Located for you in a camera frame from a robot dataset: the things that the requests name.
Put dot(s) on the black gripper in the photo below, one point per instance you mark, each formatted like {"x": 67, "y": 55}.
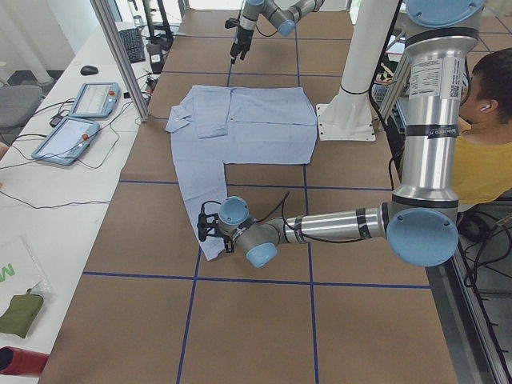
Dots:
{"x": 228, "y": 243}
{"x": 242, "y": 38}

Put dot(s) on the light blue striped shirt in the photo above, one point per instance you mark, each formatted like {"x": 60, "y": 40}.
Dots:
{"x": 214, "y": 126}

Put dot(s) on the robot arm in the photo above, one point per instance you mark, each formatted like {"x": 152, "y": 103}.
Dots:
{"x": 419, "y": 220}
{"x": 284, "y": 21}

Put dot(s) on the black keyboard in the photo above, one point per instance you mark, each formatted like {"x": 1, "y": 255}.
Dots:
{"x": 133, "y": 44}

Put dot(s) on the upper blue teach pendant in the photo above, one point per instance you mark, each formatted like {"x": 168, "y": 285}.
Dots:
{"x": 95, "y": 100}

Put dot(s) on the blue teach pendant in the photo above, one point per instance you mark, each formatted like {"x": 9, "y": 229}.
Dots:
{"x": 67, "y": 141}
{"x": 95, "y": 100}

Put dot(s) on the black computer mouse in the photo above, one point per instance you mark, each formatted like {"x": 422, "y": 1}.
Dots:
{"x": 88, "y": 70}

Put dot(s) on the clear plastic bag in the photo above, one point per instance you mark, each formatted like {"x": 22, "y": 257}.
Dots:
{"x": 21, "y": 273}

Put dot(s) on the lower blue teach pendant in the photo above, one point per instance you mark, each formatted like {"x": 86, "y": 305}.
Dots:
{"x": 67, "y": 141}

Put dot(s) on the olive green folded cloth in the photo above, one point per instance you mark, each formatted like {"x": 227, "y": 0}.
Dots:
{"x": 19, "y": 316}

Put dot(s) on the grey office chair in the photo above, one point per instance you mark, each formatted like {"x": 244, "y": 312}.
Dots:
{"x": 18, "y": 105}

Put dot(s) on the red cylinder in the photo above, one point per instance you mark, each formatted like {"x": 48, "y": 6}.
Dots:
{"x": 20, "y": 362}

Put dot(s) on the person in yellow shirt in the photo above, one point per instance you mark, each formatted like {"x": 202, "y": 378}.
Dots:
{"x": 482, "y": 160}

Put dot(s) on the wrist black camera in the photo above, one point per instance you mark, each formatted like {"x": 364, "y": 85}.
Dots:
{"x": 232, "y": 23}
{"x": 208, "y": 223}

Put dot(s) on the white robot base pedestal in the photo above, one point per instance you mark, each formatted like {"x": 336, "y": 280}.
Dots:
{"x": 347, "y": 117}

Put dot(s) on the aluminium frame post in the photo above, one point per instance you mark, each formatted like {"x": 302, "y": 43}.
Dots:
{"x": 106, "y": 21}

